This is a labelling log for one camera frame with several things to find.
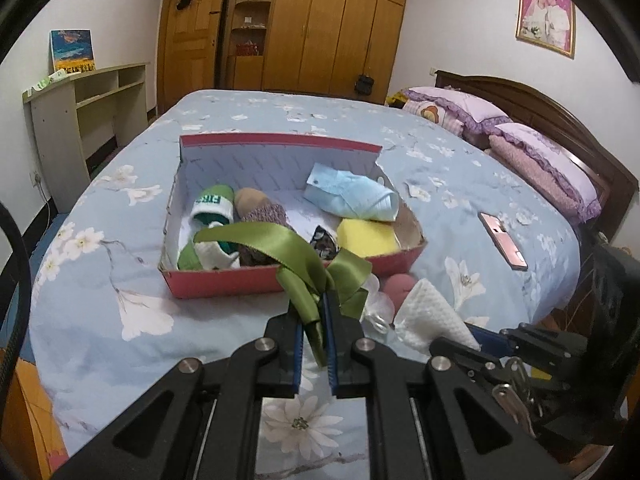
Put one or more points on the green satin ribbon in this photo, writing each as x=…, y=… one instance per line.
x=305, y=277

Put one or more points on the wooden door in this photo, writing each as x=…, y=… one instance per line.
x=187, y=49

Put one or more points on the framed wedding photo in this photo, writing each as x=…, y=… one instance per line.
x=549, y=24

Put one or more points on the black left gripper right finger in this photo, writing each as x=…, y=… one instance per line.
x=425, y=420

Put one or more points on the pink round sponge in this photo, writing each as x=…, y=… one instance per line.
x=397, y=288

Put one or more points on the black hanging bag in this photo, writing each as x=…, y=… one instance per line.
x=364, y=85

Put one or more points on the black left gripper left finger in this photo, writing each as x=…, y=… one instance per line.
x=200, y=420

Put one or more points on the clear plastic wrap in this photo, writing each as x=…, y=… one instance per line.
x=379, y=310

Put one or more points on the front purple pillow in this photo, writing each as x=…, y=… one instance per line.
x=543, y=165

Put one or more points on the grey purple knitted cloth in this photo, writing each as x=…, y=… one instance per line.
x=262, y=222

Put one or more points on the light blue cloth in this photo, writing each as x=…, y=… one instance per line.
x=347, y=195

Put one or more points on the dark patterned cloth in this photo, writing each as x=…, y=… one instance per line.
x=324, y=244

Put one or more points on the yellow black cushion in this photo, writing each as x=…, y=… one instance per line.
x=398, y=99

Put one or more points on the white textured cloth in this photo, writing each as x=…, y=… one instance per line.
x=426, y=315

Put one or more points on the blue landscape picture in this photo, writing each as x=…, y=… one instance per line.
x=71, y=50

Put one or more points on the rear purple cartoon pillow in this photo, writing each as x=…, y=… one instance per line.
x=456, y=111

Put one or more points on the dark wooden headboard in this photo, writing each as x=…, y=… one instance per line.
x=615, y=184

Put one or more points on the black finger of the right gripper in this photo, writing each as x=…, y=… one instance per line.
x=480, y=354

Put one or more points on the wooden wardrobe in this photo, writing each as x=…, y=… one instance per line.
x=316, y=47

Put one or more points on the yellow sponge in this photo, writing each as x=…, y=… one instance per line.
x=366, y=238

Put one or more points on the white wooden shelf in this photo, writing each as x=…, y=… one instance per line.
x=78, y=117

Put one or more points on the pink smartphone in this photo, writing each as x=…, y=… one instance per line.
x=503, y=242

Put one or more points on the blue floral bed sheet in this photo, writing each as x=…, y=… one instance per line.
x=175, y=315

